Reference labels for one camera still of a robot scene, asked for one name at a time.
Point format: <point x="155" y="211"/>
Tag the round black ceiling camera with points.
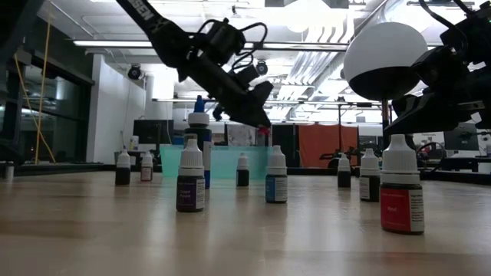
<point x="262" y="68"/>
<point x="134" y="72"/>

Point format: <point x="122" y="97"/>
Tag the black computer monitor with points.
<point x="153" y="131"/>
<point x="462" y="136"/>

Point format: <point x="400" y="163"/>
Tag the black upright panel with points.
<point x="284" y="145"/>

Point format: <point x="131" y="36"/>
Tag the large red-tip food coloring bottle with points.
<point x="263" y="131"/>

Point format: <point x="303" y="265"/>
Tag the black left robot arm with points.
<point x="161" y="34"/>

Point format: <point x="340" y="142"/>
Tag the small red food coloring bottle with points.
<point x="370" y="188"/>
<point x="401" y="207"/>

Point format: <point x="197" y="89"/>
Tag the orange room partition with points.
<point x="318" y="143"/>

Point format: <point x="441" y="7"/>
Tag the white globe lamp black base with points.
<point x="383" y="50"/>

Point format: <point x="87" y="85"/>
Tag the large blue-tip food coloring bottle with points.
<point x="199" y="119"/>

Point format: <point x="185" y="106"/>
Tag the small purple food coloring bottle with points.
<point x="188" y="195"/>

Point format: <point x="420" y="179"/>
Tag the small brown food coloring bottle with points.
<point x="343" y="178"/>

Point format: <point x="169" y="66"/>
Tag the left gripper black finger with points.
<point x="264" y="117"/>
<point x="245" y="115"/>

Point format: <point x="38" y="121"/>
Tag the small black food coloring bottle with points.
<point x="122" y="176"/>
<point x="242" y="178"/>

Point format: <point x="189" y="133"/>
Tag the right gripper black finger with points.
<point x="441" y="115"/>

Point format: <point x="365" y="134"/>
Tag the small blue food coloring bottle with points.
<point x="276" y="188"/>

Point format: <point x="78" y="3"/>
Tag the white wall board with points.
<point x="240" y="135"/>

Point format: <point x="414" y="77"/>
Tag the small green food coloring bottle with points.
<point x="146" y="174"/>

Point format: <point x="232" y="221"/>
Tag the teal translucent plastic bin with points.
<point x="222" y="163"/>

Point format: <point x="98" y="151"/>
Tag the long ceiling light tube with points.
<point x="115" y="43"/>

